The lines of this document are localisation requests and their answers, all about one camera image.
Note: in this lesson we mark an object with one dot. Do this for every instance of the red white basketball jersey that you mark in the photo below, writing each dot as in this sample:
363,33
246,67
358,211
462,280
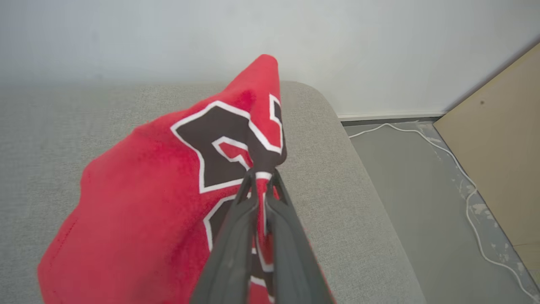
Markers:
139,202

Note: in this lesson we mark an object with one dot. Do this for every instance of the brown board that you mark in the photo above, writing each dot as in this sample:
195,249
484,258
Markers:
506,147

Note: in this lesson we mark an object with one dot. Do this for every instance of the grey fabric sofa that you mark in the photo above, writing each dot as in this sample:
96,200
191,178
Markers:
350,211

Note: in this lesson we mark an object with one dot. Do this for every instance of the white baseboard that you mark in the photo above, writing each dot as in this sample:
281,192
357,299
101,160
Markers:
392,115

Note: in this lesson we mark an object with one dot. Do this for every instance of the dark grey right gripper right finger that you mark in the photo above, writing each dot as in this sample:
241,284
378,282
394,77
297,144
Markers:
291,261

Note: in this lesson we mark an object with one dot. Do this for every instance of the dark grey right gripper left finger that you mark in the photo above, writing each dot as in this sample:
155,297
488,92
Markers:
232,261

